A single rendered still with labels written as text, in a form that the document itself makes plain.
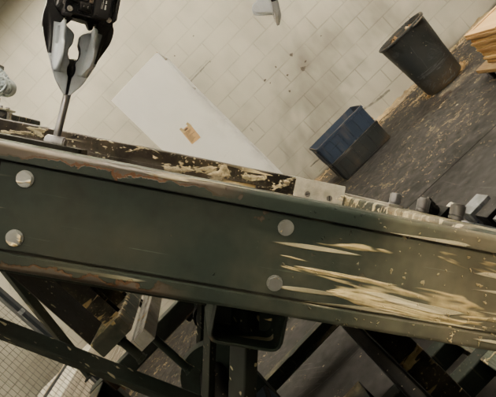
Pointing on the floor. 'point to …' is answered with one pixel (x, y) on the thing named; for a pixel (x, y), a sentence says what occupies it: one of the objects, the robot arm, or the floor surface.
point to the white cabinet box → (184, 117)
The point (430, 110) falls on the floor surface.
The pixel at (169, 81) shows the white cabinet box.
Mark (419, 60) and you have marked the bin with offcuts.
